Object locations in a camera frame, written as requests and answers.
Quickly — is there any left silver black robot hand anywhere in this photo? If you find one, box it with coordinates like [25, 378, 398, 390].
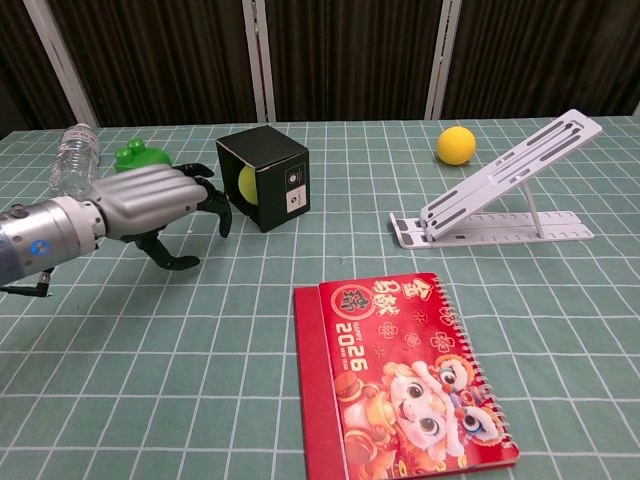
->
[89, 162, 234, 272]

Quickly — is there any yellow-green tennis ball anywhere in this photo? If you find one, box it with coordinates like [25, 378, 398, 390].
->
[237, 167, 260, 206]

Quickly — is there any black cardboard box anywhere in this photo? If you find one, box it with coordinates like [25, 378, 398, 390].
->
[214, 124, 311, 234]

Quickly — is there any yellow foam ball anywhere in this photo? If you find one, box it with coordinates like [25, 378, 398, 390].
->
[437, 126, 477, 166]

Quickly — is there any green toy building block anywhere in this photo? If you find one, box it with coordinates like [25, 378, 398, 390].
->
[113, 139, 172, 174]

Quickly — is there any clear plastic water bottle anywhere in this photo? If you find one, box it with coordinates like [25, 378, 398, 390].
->
[48, 123, 100, 199]

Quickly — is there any dark brown screen panel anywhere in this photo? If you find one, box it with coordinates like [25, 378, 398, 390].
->
[442, 0, 640, 120]
[0, 0, 76, 135]
[47, 0, 264, 128]
[259, 0, 444, 123]

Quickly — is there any green checked tablecloth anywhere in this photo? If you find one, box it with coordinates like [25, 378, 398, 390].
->
[0, 115, 640, 480]

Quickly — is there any red spiral desk calendar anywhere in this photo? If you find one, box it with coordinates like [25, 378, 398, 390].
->
[292, 272, 520, 480]

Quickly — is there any white folding laptop stand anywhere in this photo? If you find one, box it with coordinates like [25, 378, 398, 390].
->
[389, 108, 604, 250]

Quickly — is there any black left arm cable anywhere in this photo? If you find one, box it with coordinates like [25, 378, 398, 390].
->
[0, 268, 54, 301]

